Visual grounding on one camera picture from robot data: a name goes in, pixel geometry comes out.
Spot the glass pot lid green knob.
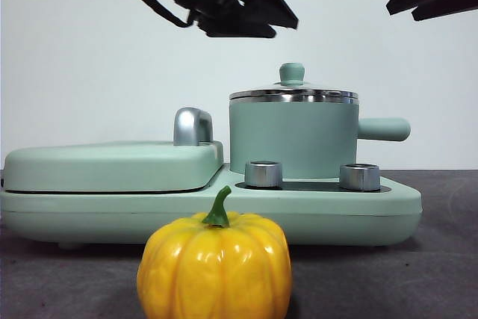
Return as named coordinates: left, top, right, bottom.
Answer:
left=229, top=62, right=359, bottom=100

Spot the yellow toy pumpkin green stem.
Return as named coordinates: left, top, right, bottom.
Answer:
left=136, top=185, right=293, bottom=319

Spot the silver control knob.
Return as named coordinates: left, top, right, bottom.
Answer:
left=244, top=161, right=284, bottom=190
left=338, top=164, right=382, bottom=191

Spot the mint green hinged griddle cover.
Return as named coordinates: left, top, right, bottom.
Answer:
left=2, top=140, right=225, bottom=193

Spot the mint green breakfast machine base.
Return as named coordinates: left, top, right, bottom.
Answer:
left=0, top=171, right=423, bottom=251

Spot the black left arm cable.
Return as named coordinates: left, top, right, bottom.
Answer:
left=125, top=0, right=197, bottom=29

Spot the mint green pot with handle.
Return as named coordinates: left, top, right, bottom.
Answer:
left=228, top=95, right=412, bottom=181

